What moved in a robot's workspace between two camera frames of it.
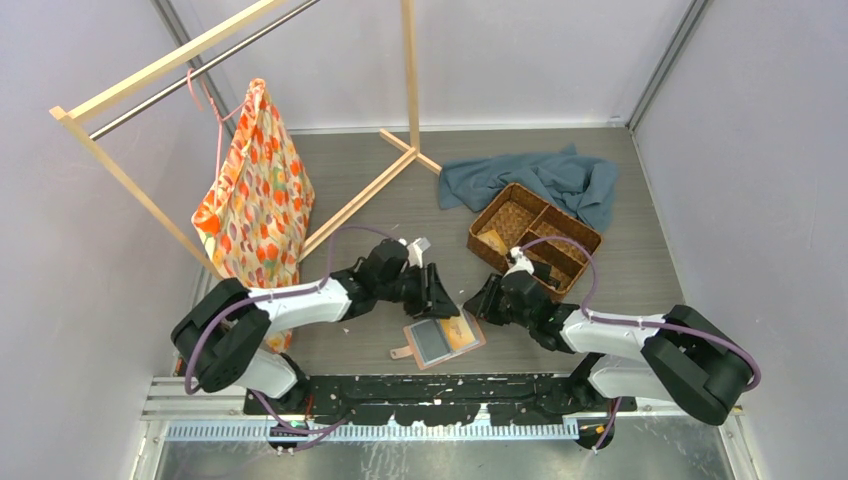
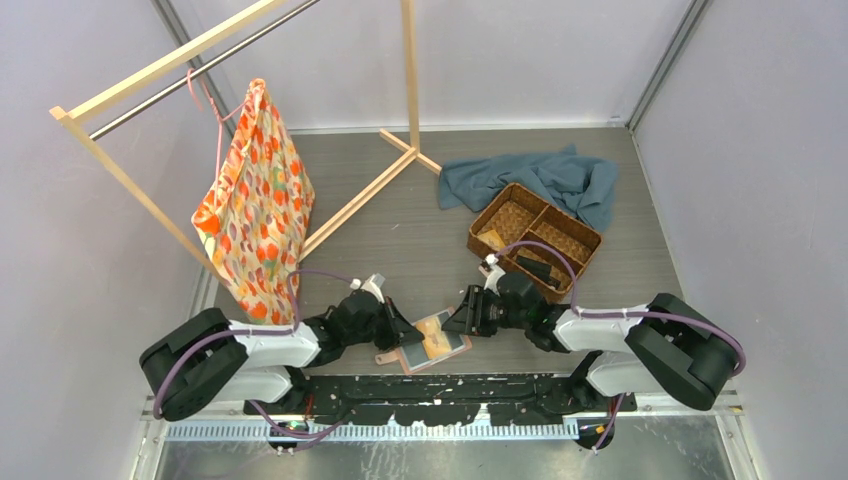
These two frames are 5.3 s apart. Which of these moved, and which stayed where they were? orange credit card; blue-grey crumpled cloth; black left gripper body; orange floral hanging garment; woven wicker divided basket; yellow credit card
Moved: black left gripper body; yellow credit card
Stayed: orange credit card; orange floral hanging garment; woven wicker divided basket; blue-grey crumpled cloth
